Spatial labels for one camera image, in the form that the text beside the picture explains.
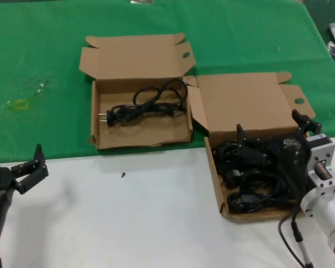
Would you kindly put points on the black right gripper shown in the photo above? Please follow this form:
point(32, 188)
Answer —
point(290, 150)

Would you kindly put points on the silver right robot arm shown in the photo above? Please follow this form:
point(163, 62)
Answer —
point(326, 203)

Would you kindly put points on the cardboard box with side hole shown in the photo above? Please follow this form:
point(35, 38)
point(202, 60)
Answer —
point(240, 95)

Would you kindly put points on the cardboard box with small tear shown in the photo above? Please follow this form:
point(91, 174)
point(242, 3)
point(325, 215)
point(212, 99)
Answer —
point(139, 134)

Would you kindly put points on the clear plastic scrap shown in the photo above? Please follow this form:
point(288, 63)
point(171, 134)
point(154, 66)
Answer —
point(40, 89)

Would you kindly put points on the small clear plastic bag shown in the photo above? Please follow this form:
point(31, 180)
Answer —
point(331, 48)

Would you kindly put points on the green tablecloth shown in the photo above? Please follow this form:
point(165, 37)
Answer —
point(44, 28)

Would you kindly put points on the shiny metal object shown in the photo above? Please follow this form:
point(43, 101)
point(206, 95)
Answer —
point(141, 1)

